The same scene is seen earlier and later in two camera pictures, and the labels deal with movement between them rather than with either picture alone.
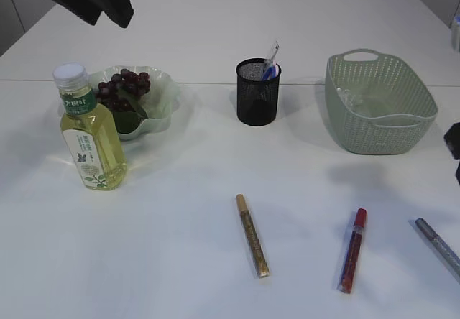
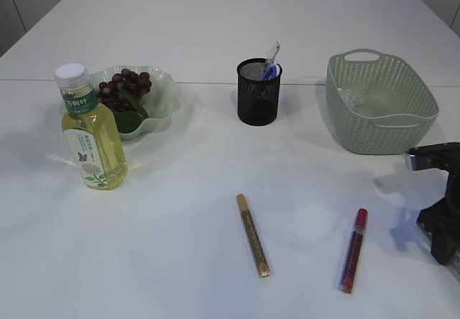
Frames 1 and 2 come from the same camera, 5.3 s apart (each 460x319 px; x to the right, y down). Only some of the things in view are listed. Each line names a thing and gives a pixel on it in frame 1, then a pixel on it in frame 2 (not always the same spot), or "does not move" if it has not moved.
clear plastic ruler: (277, 47) does not move
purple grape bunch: (122, 90) does not move
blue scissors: (272, 72) does not move
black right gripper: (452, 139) → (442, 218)
